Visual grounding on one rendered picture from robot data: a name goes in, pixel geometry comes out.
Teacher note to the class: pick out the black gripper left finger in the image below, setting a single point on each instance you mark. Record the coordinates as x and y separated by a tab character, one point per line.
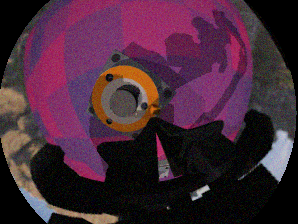
143	148

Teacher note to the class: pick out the orange round plate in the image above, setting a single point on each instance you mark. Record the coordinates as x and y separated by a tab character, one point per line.
136	81

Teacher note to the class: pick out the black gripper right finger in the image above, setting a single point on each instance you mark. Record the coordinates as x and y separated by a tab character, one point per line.
178	141

